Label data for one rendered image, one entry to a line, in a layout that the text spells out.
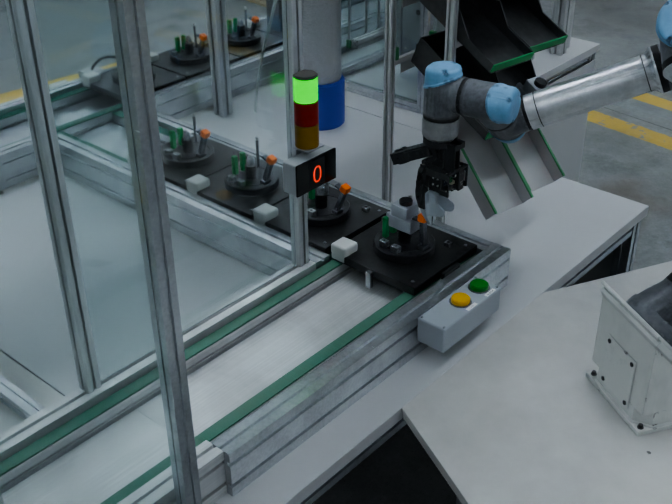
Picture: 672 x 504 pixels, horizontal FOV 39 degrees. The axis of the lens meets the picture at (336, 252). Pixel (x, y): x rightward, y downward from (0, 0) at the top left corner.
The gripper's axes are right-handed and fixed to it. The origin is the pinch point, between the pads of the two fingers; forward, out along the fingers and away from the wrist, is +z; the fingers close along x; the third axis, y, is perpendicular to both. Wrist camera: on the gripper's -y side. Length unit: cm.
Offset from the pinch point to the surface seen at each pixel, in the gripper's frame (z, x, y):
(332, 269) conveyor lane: 12.6, -14.7, -15.4
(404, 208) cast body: -1.2, -1.9, -5.1
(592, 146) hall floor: 107, 273, -90
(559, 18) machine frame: 7, 165, -60
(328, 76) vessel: 3, 57, -80
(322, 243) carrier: 10.1, -10.7, -21.9
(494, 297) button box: 12.8, -0.7, 18.7
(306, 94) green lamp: -31.0, -20.7, -16.1
